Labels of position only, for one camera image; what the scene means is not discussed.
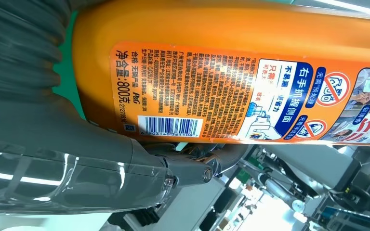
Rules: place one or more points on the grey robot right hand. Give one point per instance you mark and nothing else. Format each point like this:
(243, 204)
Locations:
(63, 159)

